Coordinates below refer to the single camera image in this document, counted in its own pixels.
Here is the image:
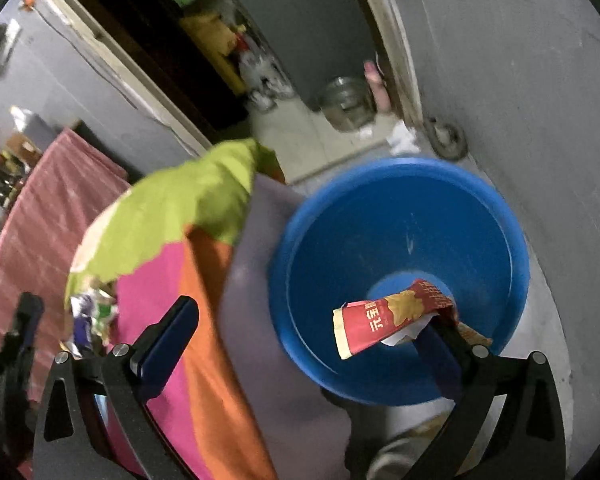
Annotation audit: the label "red snack wrapper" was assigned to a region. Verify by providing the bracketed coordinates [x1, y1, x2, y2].
[332, 278, 492, 360]

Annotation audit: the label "grey cabinet in doorway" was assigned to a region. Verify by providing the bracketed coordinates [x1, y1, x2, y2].
[237, 0, 376, 112]

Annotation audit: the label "white sneakers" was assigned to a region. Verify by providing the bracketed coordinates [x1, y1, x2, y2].
[248, 68, 296, 113]

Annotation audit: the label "blue plastic bucket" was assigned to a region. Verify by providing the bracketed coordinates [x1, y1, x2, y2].
[268, 158, 530, 406]

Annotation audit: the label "green white wrapper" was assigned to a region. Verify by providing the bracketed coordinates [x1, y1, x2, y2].
[64, 286, 118, 359]

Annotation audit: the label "colourful patchwork table cloth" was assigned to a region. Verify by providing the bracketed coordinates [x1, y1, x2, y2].
[66, 139, 351, 479]

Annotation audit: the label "steel pot on floor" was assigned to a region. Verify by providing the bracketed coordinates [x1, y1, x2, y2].
[317, 77, 376, 132]

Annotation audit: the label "pink checked cloth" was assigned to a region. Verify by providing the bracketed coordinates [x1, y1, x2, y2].
[0, 129, 129, 402]

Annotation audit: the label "pink bottle on floor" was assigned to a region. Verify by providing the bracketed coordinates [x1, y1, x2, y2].
[364, 61, 391, 114]

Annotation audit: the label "yellow bag in closet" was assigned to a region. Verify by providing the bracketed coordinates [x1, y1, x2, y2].
[180, 11, 247, 96]

